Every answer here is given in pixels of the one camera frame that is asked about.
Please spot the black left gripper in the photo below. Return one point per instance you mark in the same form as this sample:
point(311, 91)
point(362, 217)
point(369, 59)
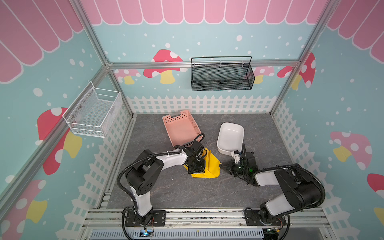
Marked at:
point(201, 169)

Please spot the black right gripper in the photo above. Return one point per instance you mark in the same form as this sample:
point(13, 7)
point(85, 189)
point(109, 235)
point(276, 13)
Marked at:
point(234, 167)

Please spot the yellow paper napkin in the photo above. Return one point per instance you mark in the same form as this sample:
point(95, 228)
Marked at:
point(212, 169)

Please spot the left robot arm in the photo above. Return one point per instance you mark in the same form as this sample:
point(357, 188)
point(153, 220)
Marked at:
point(138, 178)

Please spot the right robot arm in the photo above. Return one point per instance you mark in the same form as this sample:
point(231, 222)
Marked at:
point(301, 189)

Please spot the white plastic tray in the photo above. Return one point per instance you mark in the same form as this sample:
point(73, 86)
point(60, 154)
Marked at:
point(230, 138)

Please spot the pink perforated basket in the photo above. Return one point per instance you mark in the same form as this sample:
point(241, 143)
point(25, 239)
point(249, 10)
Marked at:
point(181, 128)

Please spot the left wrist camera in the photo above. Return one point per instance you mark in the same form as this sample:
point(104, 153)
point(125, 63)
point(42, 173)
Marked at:
point(196, 148)

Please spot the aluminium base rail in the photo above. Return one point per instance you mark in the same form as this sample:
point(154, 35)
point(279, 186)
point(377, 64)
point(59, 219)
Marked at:
point(206, 224)

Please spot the black wire wall basket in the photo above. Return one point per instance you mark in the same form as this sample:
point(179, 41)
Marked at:
point(227, 73)

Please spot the white wire wall basket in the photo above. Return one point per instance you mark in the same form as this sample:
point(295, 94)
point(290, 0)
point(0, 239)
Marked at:
point(93, 112)

